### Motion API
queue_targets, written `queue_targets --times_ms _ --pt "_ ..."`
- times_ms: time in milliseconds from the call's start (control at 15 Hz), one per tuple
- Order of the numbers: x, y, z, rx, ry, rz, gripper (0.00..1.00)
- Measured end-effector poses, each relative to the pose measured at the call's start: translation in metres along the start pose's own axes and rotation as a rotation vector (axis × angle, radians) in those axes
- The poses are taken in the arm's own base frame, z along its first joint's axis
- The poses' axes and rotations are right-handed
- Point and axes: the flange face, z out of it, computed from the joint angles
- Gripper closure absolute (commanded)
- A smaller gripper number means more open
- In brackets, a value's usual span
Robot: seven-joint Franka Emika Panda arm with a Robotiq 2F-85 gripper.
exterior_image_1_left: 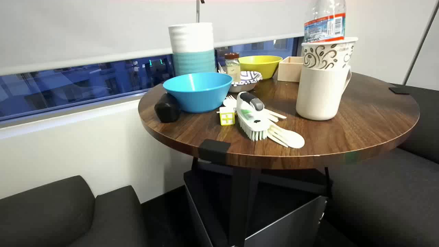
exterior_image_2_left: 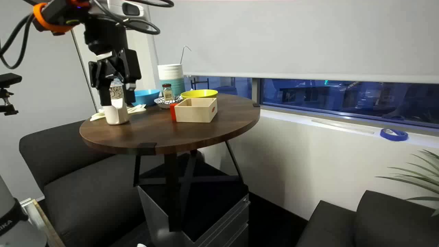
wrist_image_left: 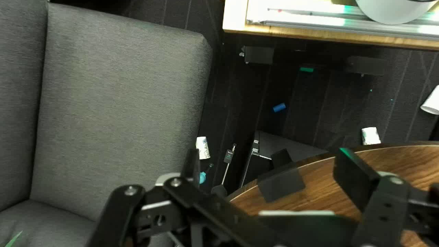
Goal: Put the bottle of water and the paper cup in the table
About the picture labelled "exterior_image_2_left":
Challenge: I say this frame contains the blue tape roll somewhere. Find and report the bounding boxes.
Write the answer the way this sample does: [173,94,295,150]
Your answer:
[381,128,409,142]

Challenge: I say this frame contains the black robot arm orange ring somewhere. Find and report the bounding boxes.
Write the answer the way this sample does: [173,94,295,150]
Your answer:
[0,0,176,70]

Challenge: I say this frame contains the yellow plastic bowl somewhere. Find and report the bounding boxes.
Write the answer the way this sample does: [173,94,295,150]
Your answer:
[182,90,219,99]

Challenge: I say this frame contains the blue plastic bowl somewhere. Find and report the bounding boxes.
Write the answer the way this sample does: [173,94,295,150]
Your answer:
[135,88,161,106]

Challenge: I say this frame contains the round dark wooden table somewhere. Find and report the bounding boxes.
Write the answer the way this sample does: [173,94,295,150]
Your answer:
[80,95,261,231]

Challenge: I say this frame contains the grey metal bin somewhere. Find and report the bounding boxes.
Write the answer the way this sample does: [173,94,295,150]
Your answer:
[138,162,250,247]

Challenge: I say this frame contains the clear plastic water bottle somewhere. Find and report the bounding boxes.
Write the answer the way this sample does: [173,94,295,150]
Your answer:
[109,79,125,109]

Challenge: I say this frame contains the light wooden box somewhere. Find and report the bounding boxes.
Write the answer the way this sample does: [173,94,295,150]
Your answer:
[173,98,219,123]

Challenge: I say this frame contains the black camera on stand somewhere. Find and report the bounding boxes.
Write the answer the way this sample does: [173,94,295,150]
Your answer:
[0,73,22,116]

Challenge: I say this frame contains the dark grey sofa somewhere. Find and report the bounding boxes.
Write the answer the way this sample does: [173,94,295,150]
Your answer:
[20,123,153,247]

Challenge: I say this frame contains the dark grey armchair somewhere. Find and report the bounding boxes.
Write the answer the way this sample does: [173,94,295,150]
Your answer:
[297,191,439,247]

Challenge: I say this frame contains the patterned small dish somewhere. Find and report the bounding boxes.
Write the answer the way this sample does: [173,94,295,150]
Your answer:
[154,97,183,109]

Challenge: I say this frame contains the white roller blind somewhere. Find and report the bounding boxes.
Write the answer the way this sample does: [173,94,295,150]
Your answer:
[150,0,439,84]

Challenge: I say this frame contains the white and teal canister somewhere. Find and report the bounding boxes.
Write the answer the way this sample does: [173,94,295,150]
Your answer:
[158,64,186,98]

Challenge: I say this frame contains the green plant leaves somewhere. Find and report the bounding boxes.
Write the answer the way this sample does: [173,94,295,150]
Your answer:
[385,150,439,217]

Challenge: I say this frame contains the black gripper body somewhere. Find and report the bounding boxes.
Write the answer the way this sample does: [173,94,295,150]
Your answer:
[84,20,142,88]

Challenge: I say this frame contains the small glass spice jar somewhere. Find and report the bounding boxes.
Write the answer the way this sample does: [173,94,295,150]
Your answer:
[162,84,173,101]

